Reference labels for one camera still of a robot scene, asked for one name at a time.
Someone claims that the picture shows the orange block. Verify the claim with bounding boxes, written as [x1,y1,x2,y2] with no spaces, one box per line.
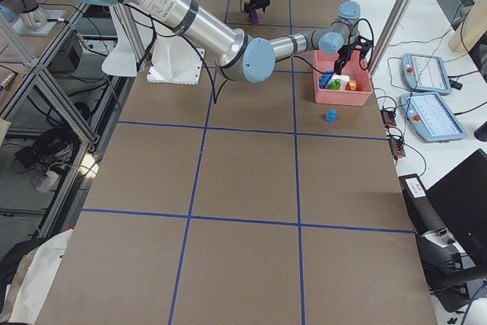
[345,81,361,91]

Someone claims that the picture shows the orange black connector box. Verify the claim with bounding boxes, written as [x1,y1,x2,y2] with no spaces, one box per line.
[380,108,396,128]

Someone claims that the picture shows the aluminium frame post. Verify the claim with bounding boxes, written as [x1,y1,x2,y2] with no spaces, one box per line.
[368,0,412,76]

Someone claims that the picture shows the upper teach pendant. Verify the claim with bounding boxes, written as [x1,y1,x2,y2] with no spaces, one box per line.
[401,53,452,95]

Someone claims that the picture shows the black laptop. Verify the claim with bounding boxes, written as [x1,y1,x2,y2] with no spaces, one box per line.
[427,148,486,263]

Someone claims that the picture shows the teach pendant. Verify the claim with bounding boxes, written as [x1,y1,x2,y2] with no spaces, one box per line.
[401,53,452,95]
[399,92,467,142]

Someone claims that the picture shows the white camera stand base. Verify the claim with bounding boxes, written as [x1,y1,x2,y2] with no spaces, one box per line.
[146,0,205,85]

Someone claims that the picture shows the lower teach pendant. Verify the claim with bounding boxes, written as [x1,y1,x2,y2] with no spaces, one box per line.
[399,92,467,142]

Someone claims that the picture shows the small light blue block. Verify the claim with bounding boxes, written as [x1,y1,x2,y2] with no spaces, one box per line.
[325,109,338,123]

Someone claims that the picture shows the long blue block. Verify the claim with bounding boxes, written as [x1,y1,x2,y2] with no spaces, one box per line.
[318,70,334,89]

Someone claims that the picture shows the pink plastic box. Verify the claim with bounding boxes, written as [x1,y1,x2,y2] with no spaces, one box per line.
[313,51,373,107]

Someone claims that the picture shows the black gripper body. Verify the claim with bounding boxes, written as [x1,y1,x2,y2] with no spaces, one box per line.
[243,0,270,12]
[334,35,371,70]

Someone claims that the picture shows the green block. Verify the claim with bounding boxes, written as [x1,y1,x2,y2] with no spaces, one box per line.
[326,79,342,90]

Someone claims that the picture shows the purple block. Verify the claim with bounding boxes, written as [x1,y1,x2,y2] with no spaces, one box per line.
[249,11,259,24]

